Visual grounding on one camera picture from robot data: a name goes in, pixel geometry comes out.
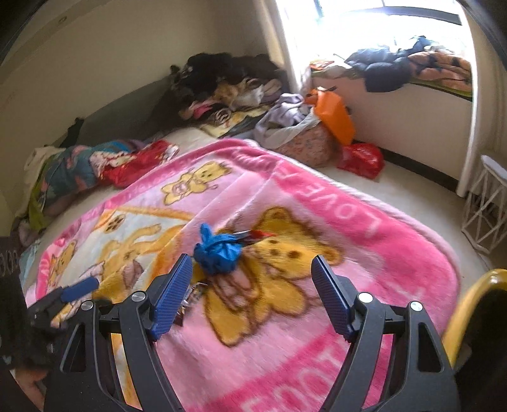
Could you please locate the white cloth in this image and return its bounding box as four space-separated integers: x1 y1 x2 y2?
24 146 61 183

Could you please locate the orange patterned quilt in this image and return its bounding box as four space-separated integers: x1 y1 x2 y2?
408 45 474 100

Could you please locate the floral bedding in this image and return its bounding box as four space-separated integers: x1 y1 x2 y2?
29 140 140 215

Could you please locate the red cloth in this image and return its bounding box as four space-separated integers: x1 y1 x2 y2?
105 140 180 188

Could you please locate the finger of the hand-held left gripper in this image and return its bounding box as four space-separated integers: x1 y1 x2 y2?
27 276 101 330

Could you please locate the yellow bin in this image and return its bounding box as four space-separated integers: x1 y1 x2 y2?
441 268 507 412

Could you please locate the blue plastic bag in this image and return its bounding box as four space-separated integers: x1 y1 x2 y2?
193 222 255 276

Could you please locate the small black object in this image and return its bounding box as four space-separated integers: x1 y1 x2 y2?
59 116 86 150

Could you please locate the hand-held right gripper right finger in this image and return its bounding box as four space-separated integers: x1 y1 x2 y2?
311 255 462 412

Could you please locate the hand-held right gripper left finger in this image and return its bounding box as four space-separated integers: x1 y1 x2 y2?
43 254 194 412

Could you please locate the pink printed blanket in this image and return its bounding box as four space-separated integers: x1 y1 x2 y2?
24 137 462 412

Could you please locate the orange paper bag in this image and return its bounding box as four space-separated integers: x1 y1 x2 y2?
306 89 358 145

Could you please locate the white wire basket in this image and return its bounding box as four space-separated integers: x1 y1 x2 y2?
461 154 507 255

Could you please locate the small dark wrapper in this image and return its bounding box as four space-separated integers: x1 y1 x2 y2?
174 280 207 326

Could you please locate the dark grey headboard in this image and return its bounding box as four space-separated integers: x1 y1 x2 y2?
55 74 191 148

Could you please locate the lilac grey garment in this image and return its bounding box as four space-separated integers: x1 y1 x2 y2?
255 93 318 148

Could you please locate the pile of mixed clothes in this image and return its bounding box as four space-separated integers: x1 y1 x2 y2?
178 77 286 124

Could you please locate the green cloth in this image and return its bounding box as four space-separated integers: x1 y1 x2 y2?
27 189 49 234

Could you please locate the red plastic bag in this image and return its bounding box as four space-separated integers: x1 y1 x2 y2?
337 142 386 180

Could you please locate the window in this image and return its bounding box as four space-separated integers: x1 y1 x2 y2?
277 0 465 61

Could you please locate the dark blue jacket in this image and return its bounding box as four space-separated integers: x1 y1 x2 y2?
344 35 429 94

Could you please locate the red wrapper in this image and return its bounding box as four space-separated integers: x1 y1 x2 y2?
238 229 279 243

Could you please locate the pink floral bag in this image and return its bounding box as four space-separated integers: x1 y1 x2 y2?
273 124 338 168

